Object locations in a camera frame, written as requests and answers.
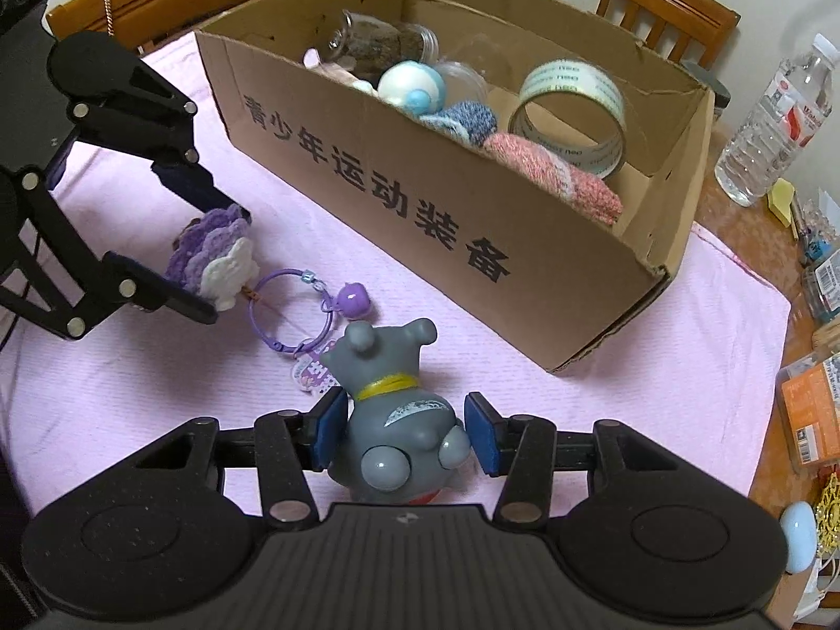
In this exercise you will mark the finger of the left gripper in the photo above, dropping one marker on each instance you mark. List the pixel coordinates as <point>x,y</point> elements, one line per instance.
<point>193,183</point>
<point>151,291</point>

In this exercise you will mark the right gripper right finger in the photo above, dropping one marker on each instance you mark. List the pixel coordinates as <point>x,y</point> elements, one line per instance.
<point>520,450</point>

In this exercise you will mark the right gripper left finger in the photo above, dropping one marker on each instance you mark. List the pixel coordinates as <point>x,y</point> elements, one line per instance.
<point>290,443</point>

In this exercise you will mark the purple crochet flower keychain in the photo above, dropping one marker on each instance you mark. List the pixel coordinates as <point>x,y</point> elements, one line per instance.
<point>213,258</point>

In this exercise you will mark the grey dog squeeze toy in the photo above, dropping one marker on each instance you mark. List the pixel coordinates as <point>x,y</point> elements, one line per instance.
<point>403,443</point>

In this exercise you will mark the jar of brown scrunchies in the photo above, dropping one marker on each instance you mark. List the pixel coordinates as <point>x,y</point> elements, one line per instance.
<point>368,46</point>

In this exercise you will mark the light blue round gadget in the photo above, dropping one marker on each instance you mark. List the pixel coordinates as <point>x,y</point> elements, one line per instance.
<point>413,87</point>

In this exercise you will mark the blue sock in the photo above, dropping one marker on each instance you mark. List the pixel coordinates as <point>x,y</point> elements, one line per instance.
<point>470,122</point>

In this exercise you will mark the pink sock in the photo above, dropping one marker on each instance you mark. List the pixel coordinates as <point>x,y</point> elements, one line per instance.
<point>580,190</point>

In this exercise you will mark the clear plastic jar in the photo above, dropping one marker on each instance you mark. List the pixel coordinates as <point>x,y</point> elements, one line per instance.
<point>472,68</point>

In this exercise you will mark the pink rectangular box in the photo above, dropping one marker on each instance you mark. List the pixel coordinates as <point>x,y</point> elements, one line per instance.
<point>334,71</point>

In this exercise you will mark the pink table cloth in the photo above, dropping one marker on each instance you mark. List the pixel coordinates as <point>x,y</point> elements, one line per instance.
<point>695,372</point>

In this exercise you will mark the large cardboard box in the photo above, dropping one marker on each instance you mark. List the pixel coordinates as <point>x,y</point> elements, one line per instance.
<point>549,281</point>

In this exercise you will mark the light blue egg device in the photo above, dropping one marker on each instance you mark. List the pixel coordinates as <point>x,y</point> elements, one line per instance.
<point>800,530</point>

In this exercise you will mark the large jar orange label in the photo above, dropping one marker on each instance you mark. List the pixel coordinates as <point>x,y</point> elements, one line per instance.
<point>808,401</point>

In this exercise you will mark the ink bottle with label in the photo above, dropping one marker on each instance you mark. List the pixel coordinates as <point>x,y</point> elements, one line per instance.
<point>821,288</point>

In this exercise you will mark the yellow sticky notes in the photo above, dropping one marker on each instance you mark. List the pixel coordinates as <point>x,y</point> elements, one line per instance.
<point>780,200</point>

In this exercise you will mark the black lid jar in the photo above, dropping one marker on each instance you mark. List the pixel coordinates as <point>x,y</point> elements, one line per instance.
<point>708,79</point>

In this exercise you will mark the clear water bottle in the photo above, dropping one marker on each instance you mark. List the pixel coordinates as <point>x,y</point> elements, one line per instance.
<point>793,107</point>

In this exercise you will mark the wooden chair far left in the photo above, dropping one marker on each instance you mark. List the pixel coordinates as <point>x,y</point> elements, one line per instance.
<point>706,24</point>

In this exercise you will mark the gold chain ornament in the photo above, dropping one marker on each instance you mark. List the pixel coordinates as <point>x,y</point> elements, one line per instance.
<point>827,515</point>

